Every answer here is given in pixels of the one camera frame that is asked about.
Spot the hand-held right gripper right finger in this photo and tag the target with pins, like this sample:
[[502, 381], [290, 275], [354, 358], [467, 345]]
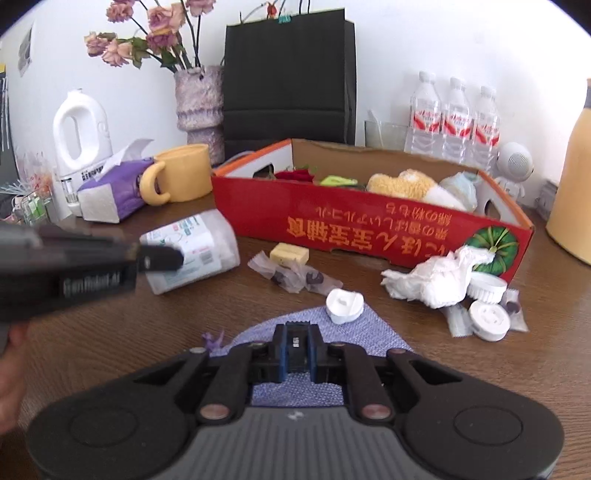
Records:
[[314, 360]]

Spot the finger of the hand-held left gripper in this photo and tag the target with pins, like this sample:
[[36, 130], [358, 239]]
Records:
[[159, 258]]

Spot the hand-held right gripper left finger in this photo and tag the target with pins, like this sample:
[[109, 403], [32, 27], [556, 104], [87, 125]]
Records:
[[280, 360]]

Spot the clear plastic wipes pack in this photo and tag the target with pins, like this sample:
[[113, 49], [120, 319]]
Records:
[[203, 249]]

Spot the white round slotted cap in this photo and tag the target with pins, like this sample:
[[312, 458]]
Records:
[[344, 307], [489, 321]]

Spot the clear dark candy wrapper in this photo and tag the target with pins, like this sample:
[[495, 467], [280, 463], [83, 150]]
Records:
[[515, 307], [318, 281], [277, 274]]

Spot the red cardboard box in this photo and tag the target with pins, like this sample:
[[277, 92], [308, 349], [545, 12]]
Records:
[[369, 226]]

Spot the red fabric rose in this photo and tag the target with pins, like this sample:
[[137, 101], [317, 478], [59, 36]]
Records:
[[295, 176]]

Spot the green tissue packet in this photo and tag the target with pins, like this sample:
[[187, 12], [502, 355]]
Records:
[[339, 181]]

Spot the orange and white plush toy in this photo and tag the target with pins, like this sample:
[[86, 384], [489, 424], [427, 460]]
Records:
[[397, 184]]

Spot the grey metal container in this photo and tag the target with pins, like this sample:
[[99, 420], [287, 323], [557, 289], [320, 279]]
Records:
[[547, 198]]

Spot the person's left hand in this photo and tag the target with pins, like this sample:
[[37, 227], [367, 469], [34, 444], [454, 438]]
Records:
[[11, 369]]

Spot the clear plastic organizer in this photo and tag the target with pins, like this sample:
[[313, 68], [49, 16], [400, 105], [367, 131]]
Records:
[[32, 203]]

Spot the purple tissue box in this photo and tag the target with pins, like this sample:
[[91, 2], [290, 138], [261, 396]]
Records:
[[120, 189]]

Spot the yellow mug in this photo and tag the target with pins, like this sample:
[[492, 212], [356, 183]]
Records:
[[184, 173]]

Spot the yellow rectangular block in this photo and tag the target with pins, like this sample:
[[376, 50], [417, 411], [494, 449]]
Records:
[[288, 254]]

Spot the crumpled white tissue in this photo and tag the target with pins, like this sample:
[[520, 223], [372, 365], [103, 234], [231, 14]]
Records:
[[434, 281]]

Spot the clear empty wrapper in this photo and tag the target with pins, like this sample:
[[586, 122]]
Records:
[[457, 321]]

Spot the textured grey vase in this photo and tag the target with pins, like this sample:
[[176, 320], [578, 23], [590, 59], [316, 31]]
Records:
[[198, 106]]

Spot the white detergent bottle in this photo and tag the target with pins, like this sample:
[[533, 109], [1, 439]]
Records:
[[90, 115]]

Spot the white ribbed jar lid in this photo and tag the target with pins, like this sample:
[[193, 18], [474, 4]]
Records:
[[489, 286]]

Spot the dried pink roses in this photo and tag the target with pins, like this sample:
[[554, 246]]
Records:
[[159, 40]]

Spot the black paper bag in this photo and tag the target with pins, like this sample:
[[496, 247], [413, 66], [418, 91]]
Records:
[[286, 74]]

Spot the clear drinking glass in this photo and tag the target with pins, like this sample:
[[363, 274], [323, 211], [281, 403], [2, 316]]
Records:
[[385, 134]]

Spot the red rosebud twig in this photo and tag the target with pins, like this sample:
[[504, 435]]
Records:
[[271, 9]]

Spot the white robot speaker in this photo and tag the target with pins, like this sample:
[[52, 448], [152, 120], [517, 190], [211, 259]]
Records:
[[515, 161]]

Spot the yellow thermos jug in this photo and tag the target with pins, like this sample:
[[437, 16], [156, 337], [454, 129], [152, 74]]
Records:
[[575, 194]]

